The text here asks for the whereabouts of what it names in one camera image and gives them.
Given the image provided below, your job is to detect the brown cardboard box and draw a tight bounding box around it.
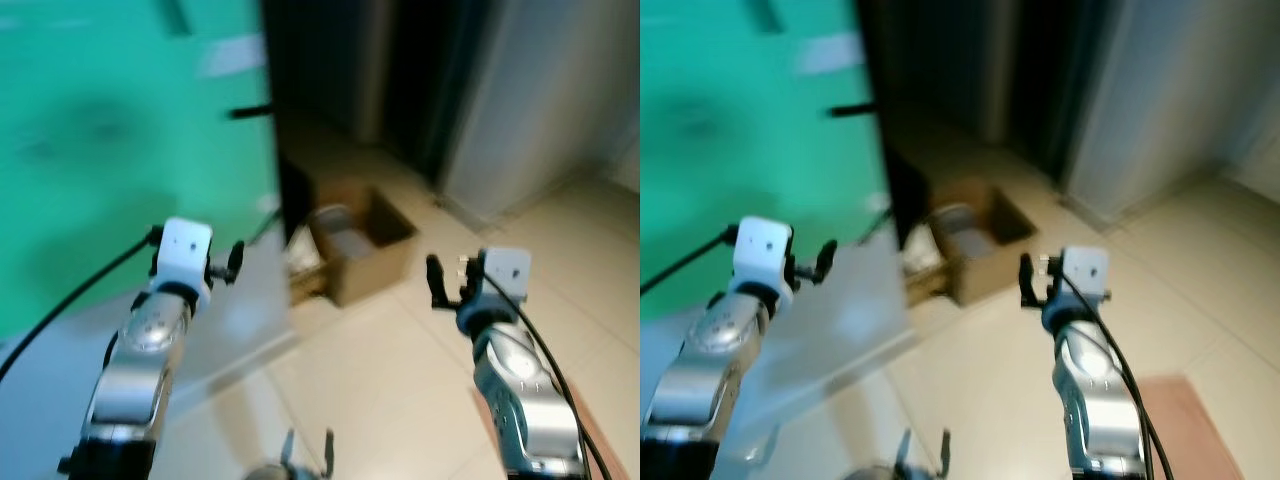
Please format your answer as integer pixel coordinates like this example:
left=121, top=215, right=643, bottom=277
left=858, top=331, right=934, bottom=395
left=303, top=183, right=422, bottom=308
left=922, top=175, right=1041, bottom=307

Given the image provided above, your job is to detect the grey metal door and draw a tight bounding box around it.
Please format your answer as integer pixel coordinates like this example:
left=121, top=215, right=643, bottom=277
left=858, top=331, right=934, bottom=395
left=437, top=0, right=641, bottom=227
left=1060, top=0, right=1280, bottom=227

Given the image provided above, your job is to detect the grey robot waist part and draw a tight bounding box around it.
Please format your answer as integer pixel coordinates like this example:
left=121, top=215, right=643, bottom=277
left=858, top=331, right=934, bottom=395
left=850, top=428, right=951, bottom=480
left=242, top=428, right=337, bottom=480

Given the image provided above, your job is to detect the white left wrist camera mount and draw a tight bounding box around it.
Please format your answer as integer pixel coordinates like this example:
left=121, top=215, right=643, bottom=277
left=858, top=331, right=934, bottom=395
left=732, top=215, right=795, bottom=306
left=150, top=217, right=215, bottom=304

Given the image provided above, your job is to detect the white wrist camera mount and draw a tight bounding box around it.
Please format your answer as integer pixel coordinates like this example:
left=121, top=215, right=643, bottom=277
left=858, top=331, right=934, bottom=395
left=478, top=247, right=533, bottom=303
left=732, top=215, right=795, bottom=306
left=1058, top=245, right=1110, bottom=301
left=150, top=217, right=215, bottom=304

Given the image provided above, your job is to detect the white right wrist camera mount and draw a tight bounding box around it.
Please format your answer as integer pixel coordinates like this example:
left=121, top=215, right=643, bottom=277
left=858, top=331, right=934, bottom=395
left=478, top=247, right=533, bottom=303
left=1058, top=245, right=1110, bottom=301

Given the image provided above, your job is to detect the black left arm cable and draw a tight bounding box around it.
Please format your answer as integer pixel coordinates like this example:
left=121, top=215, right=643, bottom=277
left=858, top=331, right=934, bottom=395
left=0, top=228, right=165, bottom=385
left=640, top=226, right=741, bottom=297

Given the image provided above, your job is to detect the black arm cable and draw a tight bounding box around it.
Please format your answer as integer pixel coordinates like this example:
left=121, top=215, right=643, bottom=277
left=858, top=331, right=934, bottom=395
left=0, top=228, right=165, bottom=385
left=482, top=272, right=613, bottom=480
left=1058, top=270, right=1177, bottom=480
left=640, top=226, right=741, bottom=297

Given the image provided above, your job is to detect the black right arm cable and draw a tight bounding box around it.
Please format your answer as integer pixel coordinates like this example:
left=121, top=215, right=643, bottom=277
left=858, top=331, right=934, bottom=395
left=482, top=272, right=613, bottom=480
left=1058, top=270, right=1177, bottom=480

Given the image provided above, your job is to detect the white wall label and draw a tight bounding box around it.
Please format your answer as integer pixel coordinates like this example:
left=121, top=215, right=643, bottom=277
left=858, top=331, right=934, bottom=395
left=794, top=32, right=865, bottom=78
left=198, top=34, right=267, bottom=80

